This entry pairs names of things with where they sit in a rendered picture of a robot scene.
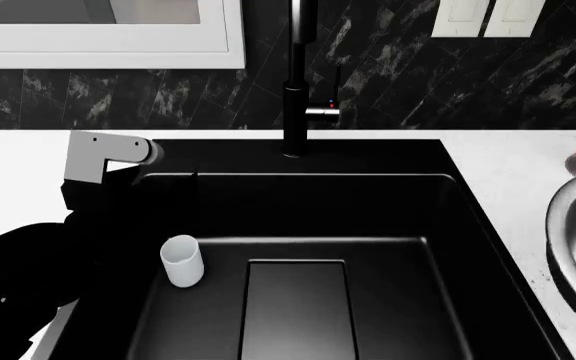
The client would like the black faucet lever handle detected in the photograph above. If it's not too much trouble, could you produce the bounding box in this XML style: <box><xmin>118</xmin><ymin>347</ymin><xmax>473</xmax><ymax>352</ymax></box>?
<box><xmin>304</xmin><ymin>62</ymin><xmax>343</xmax><ymax>123</ymax></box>

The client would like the white cup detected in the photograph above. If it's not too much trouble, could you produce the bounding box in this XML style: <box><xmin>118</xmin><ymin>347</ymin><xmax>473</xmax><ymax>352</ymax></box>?
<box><xmin>159</xmin><ymin>234</ymin><xmax>206</xmax><ymax>289</ymax></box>

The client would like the black sink drain cover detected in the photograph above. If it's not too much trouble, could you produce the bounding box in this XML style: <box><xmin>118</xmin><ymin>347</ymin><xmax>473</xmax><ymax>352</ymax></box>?
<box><xmin>239</xmin><ymin>258</ymin><xmax>360</xmax><ymax>360</ymax></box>

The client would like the black kitchen faucet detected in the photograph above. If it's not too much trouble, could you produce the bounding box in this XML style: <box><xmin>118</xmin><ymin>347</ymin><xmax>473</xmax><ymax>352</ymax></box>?
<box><xmin>281</xmin><ymin>0</ymin><xmax>320</xmax><ymax>159</ymax></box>

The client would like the black kitchen sink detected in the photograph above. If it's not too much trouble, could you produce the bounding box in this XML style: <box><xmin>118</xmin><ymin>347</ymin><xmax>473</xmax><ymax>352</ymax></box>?
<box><xmin>42</xmin><ymin>138</ymin><xmax>576</xmax><ymax>360</ymax></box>

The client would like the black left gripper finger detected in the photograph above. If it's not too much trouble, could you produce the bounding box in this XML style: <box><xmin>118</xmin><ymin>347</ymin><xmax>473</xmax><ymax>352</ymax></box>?
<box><xmin>185</xmin><ymin>167</ymin><xmax>202</xmax><ymax>211</ymax></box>

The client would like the white window frame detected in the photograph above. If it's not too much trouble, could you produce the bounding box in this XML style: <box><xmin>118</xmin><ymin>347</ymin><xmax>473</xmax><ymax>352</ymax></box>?
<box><xmin>0</xmin><ymin>0</ymin><xmax>247</xmax><ymax>71</ymax></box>

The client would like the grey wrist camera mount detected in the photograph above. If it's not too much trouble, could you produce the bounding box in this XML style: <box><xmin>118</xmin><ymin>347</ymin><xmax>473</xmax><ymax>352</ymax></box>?
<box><xmin>64</xmin><ymin>129</ymin><xmax>166</xmax><ymax>186</ymax></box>

